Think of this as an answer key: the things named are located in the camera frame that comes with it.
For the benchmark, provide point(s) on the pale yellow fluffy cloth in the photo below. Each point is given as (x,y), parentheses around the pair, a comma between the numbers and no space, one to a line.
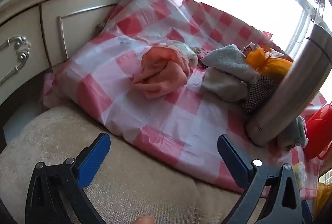
(300,174)

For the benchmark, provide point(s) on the red white checked tablecloth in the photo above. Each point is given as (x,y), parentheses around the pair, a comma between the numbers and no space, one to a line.
(116,73)

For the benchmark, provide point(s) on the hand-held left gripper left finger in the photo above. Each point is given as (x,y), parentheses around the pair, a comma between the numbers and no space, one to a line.
(94,159)

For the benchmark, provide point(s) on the person's left hand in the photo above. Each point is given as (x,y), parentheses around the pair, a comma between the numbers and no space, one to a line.
(145,220)

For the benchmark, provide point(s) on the white patterned cloth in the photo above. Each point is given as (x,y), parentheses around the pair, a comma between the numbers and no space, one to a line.
(185,50)

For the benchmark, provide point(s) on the grey plush toy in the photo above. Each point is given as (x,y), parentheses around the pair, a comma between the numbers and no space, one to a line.
(293,133)

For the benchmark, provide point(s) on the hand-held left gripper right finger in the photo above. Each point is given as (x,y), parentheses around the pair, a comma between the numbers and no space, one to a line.
(232,159)

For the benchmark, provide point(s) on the beige upholstered seat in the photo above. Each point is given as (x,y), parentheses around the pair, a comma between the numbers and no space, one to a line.
(145,187)

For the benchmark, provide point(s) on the cream wooden dresser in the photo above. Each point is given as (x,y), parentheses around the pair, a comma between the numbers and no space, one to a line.
(77,11)

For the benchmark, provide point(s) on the black white checked cloth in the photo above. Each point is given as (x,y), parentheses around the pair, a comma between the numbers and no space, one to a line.
(259,91)

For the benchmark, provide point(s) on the stainless steel thermos flask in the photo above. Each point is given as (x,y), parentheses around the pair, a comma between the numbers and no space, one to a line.
(293,89)

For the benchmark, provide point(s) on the grey towel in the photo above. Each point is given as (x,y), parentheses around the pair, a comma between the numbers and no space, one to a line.
(228,59)

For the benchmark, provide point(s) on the orange yellow cloth bundle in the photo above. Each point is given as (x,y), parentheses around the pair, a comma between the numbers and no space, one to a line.
(269,64)

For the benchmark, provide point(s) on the cream cloth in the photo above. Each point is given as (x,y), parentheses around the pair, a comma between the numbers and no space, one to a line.
(224,85)

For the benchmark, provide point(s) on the pink towel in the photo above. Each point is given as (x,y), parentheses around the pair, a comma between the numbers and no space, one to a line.
(160,73)

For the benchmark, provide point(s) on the red plastic jug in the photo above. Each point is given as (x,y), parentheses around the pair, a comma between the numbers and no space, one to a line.
(320,130)

